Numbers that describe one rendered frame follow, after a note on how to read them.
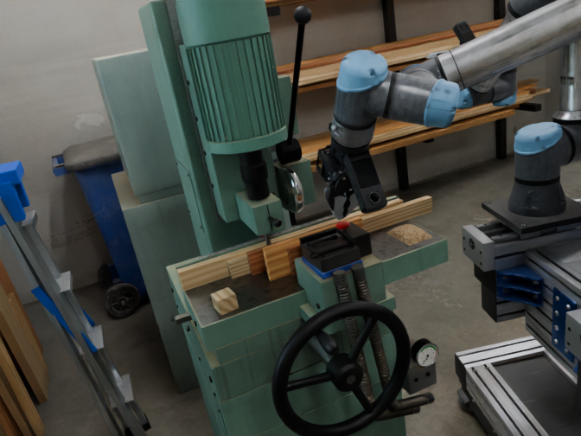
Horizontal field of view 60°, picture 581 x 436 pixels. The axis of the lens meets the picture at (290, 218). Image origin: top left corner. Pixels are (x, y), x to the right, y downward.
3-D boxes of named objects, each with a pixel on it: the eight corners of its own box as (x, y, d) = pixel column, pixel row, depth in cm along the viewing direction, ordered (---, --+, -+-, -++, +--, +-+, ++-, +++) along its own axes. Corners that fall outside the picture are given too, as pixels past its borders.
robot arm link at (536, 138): (504, 175, 146) (503, 129, 141) (539, 163, 150) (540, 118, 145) (537, 184, 135) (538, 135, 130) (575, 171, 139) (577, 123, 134)
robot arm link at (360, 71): (392, 78, 76) (335, 69, 77) (379, 135, 84) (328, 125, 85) (396, 51, 81) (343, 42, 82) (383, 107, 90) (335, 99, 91)
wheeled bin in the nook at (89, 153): (106, 328, 284) (48, 162, 249) (98, 290, 331) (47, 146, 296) (215, 289, 306) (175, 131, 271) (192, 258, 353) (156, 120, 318)
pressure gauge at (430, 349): (418, 378, 119) (416, 349, 116) (409, 369, 122) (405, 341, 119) (440, 368, 121) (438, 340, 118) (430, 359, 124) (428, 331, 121)
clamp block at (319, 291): (325, 323, 100) (318, 284, 97) (298, 295, 112) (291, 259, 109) (389, 298, 105) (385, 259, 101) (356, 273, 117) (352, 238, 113)
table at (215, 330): (218, 380, 94) (211, 353, 92) (185, 307, 121) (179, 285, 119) (477, 276, 113) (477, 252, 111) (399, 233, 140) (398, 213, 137)
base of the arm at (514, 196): (545, 193, 154) (545, 162, 150) (578, 209, 140) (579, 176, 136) (498, 203, 153) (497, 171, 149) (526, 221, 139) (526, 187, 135)
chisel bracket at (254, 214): (259, 243, 113) (252, 208, 110) (240, 224, 126) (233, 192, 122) (289, 234, 115) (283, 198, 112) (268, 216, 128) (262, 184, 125)
